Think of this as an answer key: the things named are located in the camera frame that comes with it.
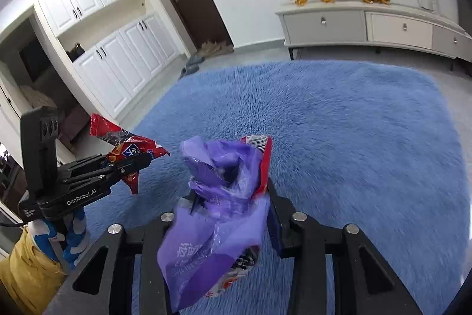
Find white grey TV cabinet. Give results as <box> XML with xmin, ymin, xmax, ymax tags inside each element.
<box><xmin>277</xmin><ymin>1</ymin><xmax>471</xmax><ymax>62</ymax></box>

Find blue shaggy rug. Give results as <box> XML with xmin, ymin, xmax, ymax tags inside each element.
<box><xmin>86</xmin><ymin>61</ymin><xmax>470</xmax><ymax>314</ymax></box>

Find red foil wrapper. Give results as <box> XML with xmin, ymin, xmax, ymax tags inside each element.
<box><xmin>205</xmin><ymin>135</ymin><xmax>273</xmax><ymax>297</ymax></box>

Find blue white gloved hand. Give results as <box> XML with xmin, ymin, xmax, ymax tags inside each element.
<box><xmin>28</xmin><ymin>208</ymin><xmax>90</xmax><ymax>270</ymax></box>

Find red snack chip bag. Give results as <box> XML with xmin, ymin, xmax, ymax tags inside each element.
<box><xmin>89</xmin><ymin>112</ymin><xmax>171</xmax><ymax>195</ymax></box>

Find purple plastic bag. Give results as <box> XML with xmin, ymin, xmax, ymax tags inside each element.
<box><xmin>157</xmin><ymin>137</ymin><xmax>261</xmax><ymax>312</ymax></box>

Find brown door mat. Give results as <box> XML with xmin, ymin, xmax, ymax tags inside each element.
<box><xmin>197</xmin><ymin>41</ymin><xmax>234</xmax><ymax>58</ymax></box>

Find white router on cabinet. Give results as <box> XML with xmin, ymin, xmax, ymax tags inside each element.
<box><xmin>430</xmin><ymin>0</ymin><xmax>438</xmax><ymax>13</ymax></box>

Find white wall cabinets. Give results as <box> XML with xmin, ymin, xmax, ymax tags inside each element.
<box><xmin>37</xmin><ymin>0</ymin><xmax>182</xmax><ymax>120</ymax></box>

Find yellow sleeve forearm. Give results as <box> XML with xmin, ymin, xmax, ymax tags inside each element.
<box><xmin>1</xmin><ymin>229</ymin><xmax>65</xmax><ymax>314</ymax></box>

